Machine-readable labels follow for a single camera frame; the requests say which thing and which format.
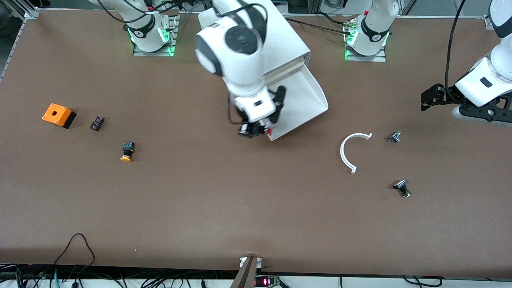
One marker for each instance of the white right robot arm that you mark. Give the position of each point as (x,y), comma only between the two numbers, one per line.
(240,68)

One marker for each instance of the white drawer cabinet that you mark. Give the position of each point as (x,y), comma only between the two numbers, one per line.
(288,40)

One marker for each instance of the cream cabinet drawer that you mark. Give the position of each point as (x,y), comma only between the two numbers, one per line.
(288,68)
(304,100)

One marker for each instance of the red push button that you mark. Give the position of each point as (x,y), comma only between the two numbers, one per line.
(269,130)

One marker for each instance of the small black contact block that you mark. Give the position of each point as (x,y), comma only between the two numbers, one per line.
(97,123)

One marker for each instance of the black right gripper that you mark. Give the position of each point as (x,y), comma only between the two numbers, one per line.
(251,128)

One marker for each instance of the aluminium frame rail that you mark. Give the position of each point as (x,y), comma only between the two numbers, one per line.
(24,28)

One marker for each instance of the aluminium left arm base plate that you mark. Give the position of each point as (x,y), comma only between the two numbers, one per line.
(366,58)

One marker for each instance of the white curved plastic piece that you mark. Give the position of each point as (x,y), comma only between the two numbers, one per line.
(342,154)

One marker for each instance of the black headed switch part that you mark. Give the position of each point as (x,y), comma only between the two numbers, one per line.
(401,186)

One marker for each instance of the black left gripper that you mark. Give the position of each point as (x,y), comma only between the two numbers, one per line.
(441,95)

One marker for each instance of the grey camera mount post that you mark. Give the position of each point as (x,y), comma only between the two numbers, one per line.
(248,276)

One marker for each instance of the aluminium right arm base plate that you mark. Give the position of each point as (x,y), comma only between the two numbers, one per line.
(174,36)

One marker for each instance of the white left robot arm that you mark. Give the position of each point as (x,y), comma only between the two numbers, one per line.
(374,36)

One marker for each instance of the device with red display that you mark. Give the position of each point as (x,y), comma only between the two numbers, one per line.
(266,282)

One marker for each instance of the small silver knob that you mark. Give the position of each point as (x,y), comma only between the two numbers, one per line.
(394,137)

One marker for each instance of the orange box with hole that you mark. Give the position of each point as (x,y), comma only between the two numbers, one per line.
(56,114)

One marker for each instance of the yellow push button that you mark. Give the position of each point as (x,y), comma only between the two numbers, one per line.
(127,150)

